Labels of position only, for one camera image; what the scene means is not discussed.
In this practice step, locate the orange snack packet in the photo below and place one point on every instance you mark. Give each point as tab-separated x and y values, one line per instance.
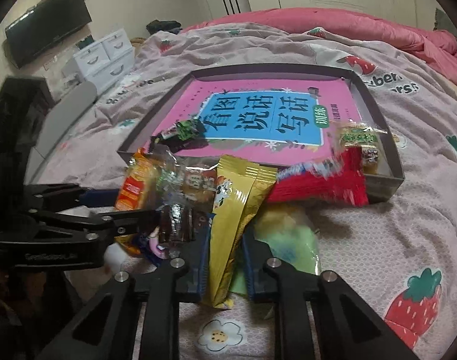
133	187

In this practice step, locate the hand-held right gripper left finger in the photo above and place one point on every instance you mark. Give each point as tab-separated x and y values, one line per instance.
196	270

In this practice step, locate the pink and blue book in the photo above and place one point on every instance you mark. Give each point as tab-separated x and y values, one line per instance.
251	120

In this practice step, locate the white drawer unit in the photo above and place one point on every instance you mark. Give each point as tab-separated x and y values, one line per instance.
101	58

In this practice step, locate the black flat screen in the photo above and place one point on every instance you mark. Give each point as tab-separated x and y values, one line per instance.
45	30

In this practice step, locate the pink quilt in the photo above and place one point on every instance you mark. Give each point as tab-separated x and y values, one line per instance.
326	20

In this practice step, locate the tan knitted cloth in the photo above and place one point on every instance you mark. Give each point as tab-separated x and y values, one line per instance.
137	42

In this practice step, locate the blue cookie packet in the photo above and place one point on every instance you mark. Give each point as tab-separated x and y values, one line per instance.
157	249

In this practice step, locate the dark brown snack packet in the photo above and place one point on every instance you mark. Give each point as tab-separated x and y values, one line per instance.
176	223

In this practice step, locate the pink box lid tray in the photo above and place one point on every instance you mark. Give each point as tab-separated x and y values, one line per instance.
251	69

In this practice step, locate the strawberry printed blanket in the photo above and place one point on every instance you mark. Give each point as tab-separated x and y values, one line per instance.
401	240

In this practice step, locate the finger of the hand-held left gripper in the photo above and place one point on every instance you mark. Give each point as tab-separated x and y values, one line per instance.
97	198
131	223

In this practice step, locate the green snack packet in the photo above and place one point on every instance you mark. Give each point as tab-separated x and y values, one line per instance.
190	129

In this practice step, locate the red snack bag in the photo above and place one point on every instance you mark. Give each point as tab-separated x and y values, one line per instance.
318	187

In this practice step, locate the dark clothes heap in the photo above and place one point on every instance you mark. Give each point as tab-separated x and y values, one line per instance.
163	27

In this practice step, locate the black snack packet red label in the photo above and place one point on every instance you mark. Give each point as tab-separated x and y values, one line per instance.
165	134

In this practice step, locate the pale green plastic packet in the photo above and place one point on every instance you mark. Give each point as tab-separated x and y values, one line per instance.
296	249

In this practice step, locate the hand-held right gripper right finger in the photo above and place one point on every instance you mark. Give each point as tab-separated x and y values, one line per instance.
253	273

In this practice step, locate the clear-wrapped small cake packet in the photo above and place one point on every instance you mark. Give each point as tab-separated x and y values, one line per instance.
187	184
359	146

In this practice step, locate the gold stick snack packet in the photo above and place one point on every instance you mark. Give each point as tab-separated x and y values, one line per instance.
265	183
228	225

